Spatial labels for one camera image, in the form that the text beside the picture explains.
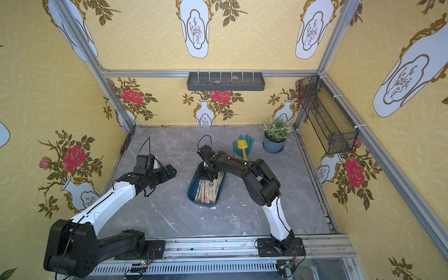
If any teal plastic storage box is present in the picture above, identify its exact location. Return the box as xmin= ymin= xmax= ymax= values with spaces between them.
xmin=187 ymin=163 xmax=226 ymax=208

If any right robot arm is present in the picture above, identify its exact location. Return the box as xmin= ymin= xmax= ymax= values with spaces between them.
xmin=197 ymin=145 xmax=295 ymax=251

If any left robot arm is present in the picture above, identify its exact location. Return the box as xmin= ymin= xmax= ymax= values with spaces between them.
xmin=43 ymin=164 xmax=177 ymax=278

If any chopstick pile in box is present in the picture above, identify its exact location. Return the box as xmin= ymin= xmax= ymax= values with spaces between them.
xmin=194 ymin=171 xmax=225 ymax=205

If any green garden glove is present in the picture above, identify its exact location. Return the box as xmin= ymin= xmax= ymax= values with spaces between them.
xmin=233 ymin=134 xmax=254 ymax=161

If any yellow toy shovel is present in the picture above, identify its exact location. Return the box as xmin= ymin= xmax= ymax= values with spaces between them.
xmin=237 ymin=139 xmax=249 ymax=161

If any potted green plant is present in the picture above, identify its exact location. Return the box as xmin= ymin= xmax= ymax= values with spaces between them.
xmin=263 ymin=119 xmax=292 ymax=154

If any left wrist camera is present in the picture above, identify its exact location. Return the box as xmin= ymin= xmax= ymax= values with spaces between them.
xmin=133 ymin=154 xmax=156 ymax=176

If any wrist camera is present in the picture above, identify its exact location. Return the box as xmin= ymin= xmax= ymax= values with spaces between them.
xmin=197 ymin=145 xmax=215 ymax=162
xmin=133 ymin=154 xmax=156 ymax=176

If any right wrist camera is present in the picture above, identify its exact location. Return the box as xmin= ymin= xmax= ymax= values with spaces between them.
xmin=197 ymin=145 xmax=215 ymax=162

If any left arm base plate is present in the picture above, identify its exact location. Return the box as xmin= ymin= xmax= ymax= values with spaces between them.
xmin=114 ymin=240 xmax=166 ymax=261

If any grey wall shelf tray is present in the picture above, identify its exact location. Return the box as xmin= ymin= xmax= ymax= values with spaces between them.
xmin=187 ymin=71 xmax=266 ymax=92

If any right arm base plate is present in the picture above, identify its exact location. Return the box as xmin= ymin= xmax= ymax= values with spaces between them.
xmin=254 ymin=237 xmax=306 ymax=259

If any black wire mesh basket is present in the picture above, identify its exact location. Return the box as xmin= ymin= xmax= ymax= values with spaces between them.
xmin=298 ymin=76 xmax=358 ymax=155

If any aluminium front rail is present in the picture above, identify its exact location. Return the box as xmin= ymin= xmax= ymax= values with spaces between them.
xmin=88 ymin=234 xmax=365 ymax=280

